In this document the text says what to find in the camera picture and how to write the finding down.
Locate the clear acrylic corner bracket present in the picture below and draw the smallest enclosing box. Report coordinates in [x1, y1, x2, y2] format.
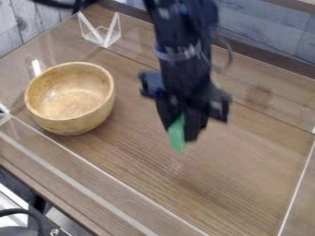
[77, 12, 120, 48]

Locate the black cable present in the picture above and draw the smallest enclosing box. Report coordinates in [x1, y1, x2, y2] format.
[0, 207, 40, 236]

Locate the black metal bracket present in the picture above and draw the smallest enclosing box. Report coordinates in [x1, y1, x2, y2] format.
[27, 206, 71, 236]

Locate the green rectangular block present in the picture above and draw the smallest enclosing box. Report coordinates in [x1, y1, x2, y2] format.
[167, 114, 186, 152]

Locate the wooden bowl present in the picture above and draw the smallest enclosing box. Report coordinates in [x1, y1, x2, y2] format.
[24, 62, 116, 136]

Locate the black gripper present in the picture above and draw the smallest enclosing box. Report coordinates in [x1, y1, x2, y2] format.
[139, 45, 231, 142]

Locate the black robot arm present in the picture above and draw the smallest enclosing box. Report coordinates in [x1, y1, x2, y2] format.
[139, 0, 232, 145]

